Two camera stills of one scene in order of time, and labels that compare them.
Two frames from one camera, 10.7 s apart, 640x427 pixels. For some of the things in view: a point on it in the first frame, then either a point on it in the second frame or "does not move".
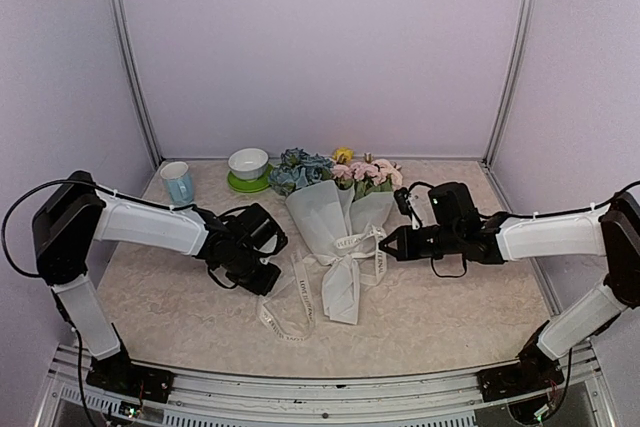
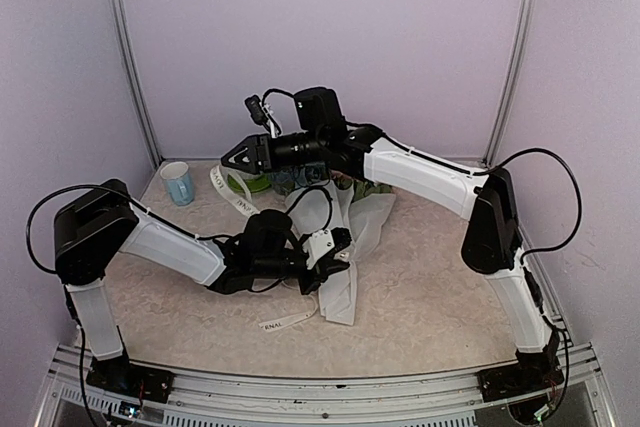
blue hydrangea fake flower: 298,169 does not move
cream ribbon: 380,235 -> 247,205
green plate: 251,186 does not move
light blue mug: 179,182 does not move
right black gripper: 406,251 -> 254,142
